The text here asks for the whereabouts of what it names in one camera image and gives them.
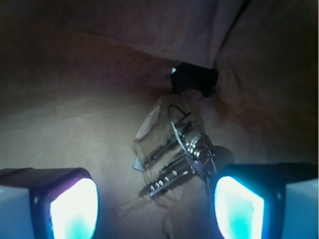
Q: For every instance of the brown paper bag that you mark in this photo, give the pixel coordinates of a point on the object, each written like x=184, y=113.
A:
x=78, y=77

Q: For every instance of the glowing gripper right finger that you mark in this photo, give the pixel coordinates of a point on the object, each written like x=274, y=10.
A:
x=267, y=201

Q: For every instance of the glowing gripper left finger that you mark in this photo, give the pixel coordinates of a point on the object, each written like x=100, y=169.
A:
x=54, y=203

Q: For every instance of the silver key bunch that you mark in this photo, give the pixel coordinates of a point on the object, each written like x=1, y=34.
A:
x=195, y=157

